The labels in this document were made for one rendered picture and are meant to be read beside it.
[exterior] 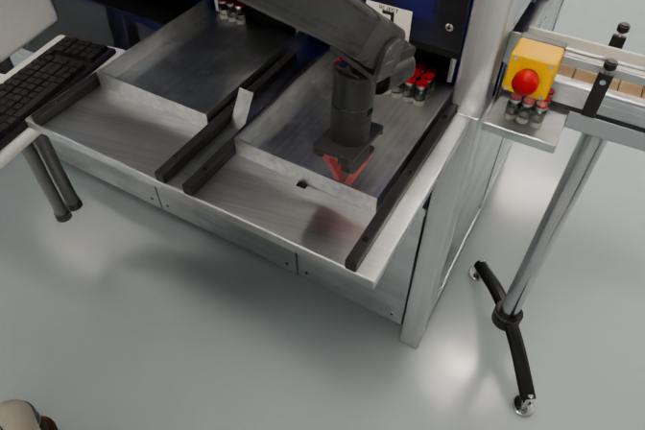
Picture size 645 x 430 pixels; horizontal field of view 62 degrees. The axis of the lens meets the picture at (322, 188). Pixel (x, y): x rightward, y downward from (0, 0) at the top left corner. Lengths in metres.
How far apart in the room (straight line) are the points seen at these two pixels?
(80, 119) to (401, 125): 0.58
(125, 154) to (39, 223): 1.26
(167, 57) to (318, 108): 0.35
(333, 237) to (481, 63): 0.39
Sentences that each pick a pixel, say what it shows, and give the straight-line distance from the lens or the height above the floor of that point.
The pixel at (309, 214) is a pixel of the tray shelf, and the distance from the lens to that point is 0.81.
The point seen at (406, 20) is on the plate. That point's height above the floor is 1.03.
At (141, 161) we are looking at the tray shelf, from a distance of 0.93.
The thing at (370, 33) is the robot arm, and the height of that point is 1.19.
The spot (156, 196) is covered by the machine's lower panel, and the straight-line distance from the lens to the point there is 1.90.
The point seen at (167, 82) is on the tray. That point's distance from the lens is 1.09.
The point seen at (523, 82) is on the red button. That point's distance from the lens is 0.90.
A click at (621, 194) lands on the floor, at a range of 2.33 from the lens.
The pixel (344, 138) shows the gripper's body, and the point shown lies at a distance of 0.73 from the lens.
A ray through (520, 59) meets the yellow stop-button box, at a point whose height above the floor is 1.02.
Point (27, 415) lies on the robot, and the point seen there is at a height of 0.26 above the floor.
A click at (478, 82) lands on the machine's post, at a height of 0.96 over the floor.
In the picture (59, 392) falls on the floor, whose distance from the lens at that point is 1.78.
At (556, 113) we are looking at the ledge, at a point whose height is 0.88.
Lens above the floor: 1.49
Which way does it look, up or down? 47 degrees down
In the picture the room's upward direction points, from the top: straight up
